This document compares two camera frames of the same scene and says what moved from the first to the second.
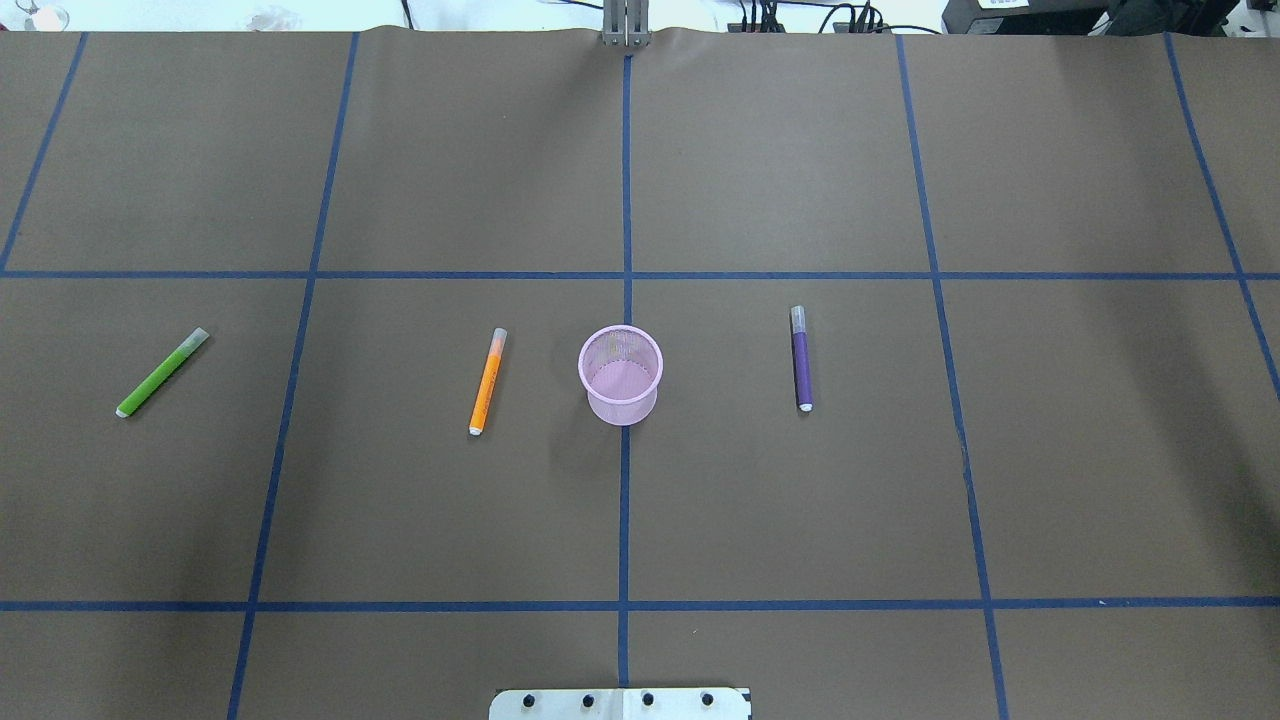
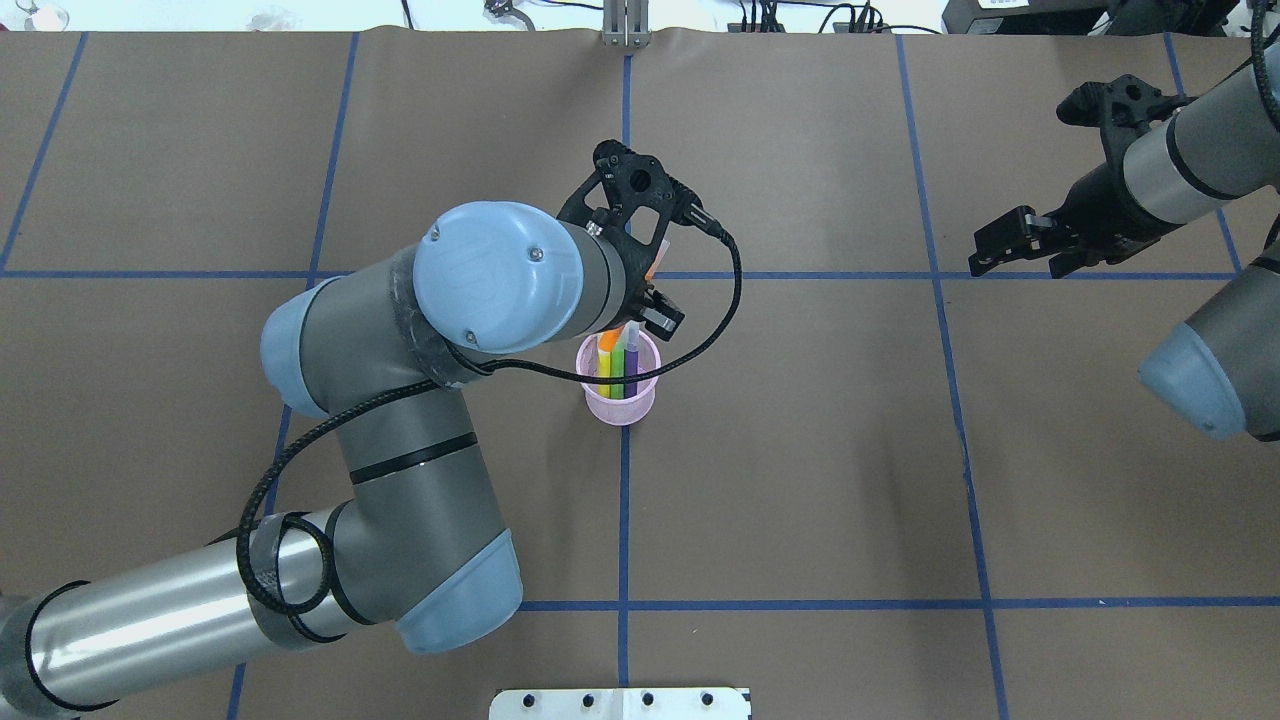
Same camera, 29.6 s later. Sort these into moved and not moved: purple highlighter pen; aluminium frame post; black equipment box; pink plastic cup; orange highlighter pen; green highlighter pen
Moved: orange highlighter pen; green highlighter pen; purple highlighter pen
Not moved: pink plastic cup; black equipment box; aluminium frame post
